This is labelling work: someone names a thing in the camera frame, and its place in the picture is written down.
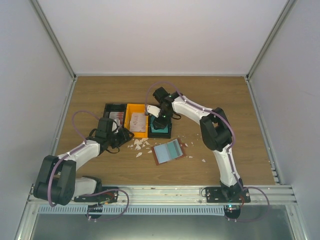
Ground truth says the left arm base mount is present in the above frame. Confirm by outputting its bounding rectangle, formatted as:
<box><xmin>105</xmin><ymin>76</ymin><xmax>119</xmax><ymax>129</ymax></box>
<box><xmin>73</xmin><ymin>186</ymin><xmax>119</xmax><ymax>204</ymax></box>

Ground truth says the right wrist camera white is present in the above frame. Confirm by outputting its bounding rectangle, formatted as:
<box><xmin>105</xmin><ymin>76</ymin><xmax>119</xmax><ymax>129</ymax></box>
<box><xmin>145</xmin><ymin>104</ymin><xmax>161</xmax><ymax>118</ymax></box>

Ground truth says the aluminium rail frame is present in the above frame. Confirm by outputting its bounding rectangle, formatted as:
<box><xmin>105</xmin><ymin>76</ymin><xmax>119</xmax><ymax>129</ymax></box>
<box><xmin>13</xmin><ymin>184</ymin><xmax>307</xmax><ymax>240</ymax></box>

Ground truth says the white pink cards stack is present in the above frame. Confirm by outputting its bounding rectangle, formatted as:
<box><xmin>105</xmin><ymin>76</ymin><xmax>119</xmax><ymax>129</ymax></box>
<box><xmin>129</xmin><ymin>112</ymin><xmax>147</xmax><ymax>133</ymax></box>

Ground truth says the grey slotted cable duct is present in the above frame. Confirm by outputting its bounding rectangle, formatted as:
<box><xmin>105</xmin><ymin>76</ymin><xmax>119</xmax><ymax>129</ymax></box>
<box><xmin>38</xmin><ymin>204</ymin><xmax>225</xmax><ymax>216</ymax></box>

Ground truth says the red white cards stack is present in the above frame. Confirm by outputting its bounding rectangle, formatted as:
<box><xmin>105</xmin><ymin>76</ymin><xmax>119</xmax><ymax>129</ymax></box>
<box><xmin>109</xmin><ymin>111</ymin><xmax>125</xmax><ymax>125</ymax></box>

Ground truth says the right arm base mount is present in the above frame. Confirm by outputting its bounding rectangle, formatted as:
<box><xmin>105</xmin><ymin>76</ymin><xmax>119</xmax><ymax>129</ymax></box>
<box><xmin>200</xmin><ymin>186</ymin><xmax>251</xmax><ymax>204</ymax></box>

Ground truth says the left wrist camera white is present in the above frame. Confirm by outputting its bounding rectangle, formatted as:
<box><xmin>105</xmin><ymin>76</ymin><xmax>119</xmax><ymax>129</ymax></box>
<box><xmin>111</xmin><ymin>118</ymin><xmax>122</xmax><ymax>133</ymax></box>

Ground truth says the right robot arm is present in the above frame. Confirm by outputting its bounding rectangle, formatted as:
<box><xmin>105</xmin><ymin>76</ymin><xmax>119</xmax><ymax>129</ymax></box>
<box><xmin>145</xmin><ymin>87</ymin><xmax>244</xmax><ymax>203</ymax></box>

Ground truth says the white paper scrap pile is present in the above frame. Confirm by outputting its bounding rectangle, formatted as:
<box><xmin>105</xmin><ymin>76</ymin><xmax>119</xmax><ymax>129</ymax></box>
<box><xmin>127</xmin><ymin>138</ymin><xmax>151</xmax><ymax>150</ymax></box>

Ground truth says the brown leather card holder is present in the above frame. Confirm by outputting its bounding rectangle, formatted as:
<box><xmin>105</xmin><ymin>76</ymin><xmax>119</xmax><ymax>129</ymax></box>
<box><xmin>151</xmin><ymin>138</ymin><xmax>187</xmax><ymax>166</ymax></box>

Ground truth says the black bin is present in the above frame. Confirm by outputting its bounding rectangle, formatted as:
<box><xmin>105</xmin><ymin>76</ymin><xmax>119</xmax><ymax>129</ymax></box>
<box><xmin>147</xmin><ymin>115</ymin><xmax>172</xmax><ymax>139</ymax></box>
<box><xmin>103</xmin><ymin>103</ymin><xmax>127</xmax><ymax>127</ymax></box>

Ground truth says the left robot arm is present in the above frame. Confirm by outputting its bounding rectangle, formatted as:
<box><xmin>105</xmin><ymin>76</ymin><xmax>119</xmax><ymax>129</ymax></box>
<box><xmin>33</xmin><ymin>117</ymin><xmax>134</xmax><ymax>207</ymax></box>

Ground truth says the green credit card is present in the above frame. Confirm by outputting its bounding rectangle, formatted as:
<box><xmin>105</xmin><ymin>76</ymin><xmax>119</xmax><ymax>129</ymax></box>
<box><xmin>166</xmin><ymin>139</ymin><xmax>183</xmax><ymax>160</ymax></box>

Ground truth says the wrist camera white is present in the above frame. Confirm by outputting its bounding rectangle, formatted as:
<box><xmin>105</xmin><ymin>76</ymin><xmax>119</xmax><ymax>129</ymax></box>
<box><xmin>145</xmin><ymin>104</ymin><xmax>161</xmax><ymax>118</ymax></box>
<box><xmin>111</xmin><ymin>118</ymin><xmax>122</xmax><ymax>133</ymax></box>

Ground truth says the green cards stack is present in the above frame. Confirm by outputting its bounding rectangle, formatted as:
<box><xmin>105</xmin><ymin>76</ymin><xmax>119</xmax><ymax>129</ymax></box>
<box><xmin>149</xmin><ymin>116</ymin><xmax>169</xmax><ymax>134</ymax></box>

